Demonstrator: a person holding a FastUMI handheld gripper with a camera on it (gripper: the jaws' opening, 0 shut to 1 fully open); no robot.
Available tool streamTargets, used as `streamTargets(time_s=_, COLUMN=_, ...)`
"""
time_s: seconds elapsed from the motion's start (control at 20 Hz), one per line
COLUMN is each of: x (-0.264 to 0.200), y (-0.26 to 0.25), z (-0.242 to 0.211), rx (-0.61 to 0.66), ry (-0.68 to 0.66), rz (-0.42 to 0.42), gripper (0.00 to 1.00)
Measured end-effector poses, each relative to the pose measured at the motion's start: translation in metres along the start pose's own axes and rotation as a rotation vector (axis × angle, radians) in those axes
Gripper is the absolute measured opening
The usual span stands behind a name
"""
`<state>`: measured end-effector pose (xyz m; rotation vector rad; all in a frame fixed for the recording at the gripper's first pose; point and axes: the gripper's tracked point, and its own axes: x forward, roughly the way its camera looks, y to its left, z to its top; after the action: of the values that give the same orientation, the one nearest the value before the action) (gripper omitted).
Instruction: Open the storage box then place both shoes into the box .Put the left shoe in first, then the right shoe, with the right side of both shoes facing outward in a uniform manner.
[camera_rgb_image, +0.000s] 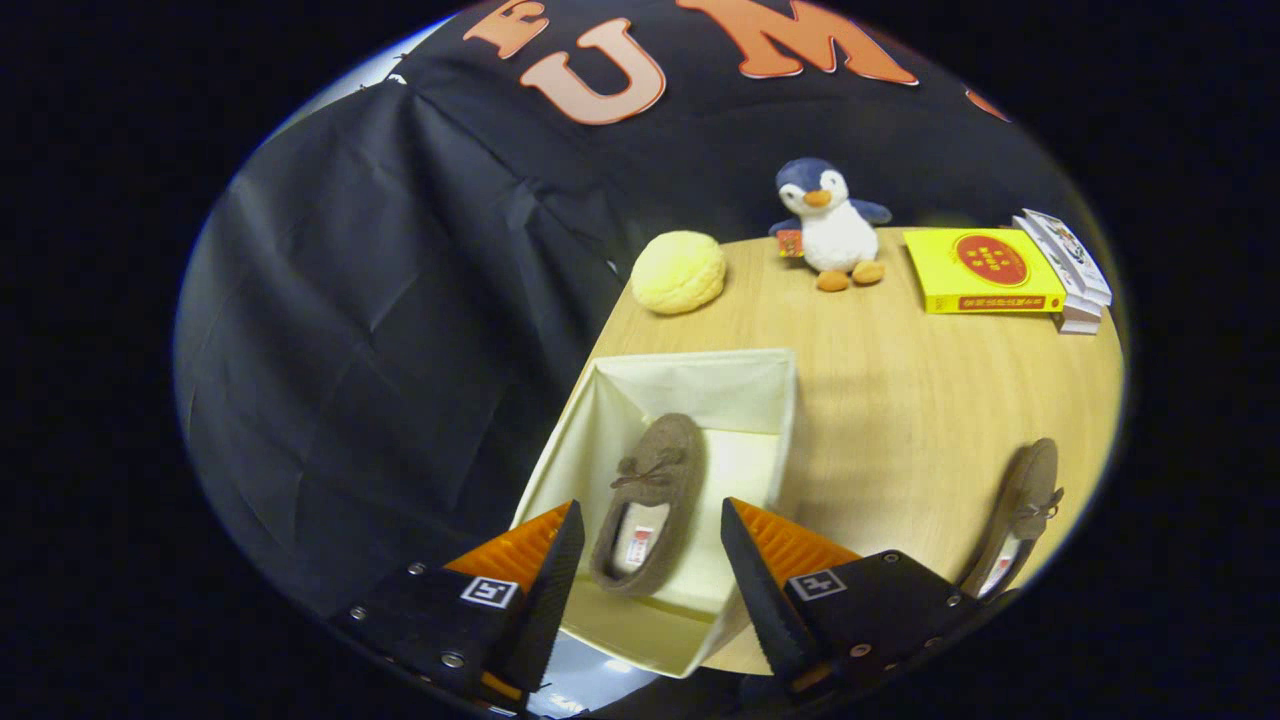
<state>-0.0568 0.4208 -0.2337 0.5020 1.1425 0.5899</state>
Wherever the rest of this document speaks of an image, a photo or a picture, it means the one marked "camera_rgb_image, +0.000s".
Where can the brown shoe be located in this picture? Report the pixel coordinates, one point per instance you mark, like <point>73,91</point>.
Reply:
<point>1030,490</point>
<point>665,450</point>

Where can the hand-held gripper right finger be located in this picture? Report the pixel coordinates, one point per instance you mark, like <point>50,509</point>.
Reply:
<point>765,600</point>

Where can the white illustrated book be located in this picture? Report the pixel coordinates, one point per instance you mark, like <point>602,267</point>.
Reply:
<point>1070,250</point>

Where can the blue and white penguin plush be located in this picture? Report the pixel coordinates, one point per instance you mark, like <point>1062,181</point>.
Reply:
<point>835,235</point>

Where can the yellow round plush cushion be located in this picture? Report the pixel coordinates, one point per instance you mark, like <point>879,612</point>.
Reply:
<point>678,272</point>

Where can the yellow book with red circle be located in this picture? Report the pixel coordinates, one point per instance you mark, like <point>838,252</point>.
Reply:
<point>985,262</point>

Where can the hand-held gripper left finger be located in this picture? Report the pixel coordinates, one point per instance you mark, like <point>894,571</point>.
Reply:
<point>545,610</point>

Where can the cream fabric storage box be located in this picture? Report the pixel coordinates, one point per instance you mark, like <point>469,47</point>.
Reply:
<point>740,400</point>

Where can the black backdrop cloth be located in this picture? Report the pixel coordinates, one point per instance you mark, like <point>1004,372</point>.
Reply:
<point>350,300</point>

